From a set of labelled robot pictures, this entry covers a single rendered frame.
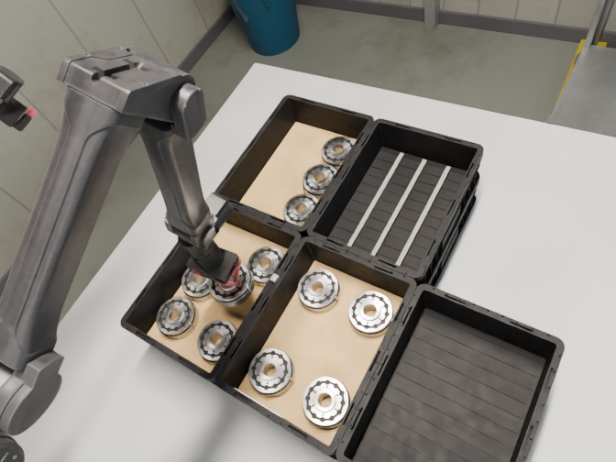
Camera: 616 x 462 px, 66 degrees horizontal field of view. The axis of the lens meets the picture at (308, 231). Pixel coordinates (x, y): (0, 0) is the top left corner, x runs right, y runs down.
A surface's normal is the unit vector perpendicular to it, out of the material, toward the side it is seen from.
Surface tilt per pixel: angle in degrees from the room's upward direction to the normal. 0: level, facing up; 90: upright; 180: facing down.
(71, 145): 38
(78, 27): 90
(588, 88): 0
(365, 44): 0
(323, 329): 0
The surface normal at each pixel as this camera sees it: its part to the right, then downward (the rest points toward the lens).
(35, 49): 0.86, 0.31
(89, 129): -0.23, 0.15
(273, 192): -0.22, -0.50
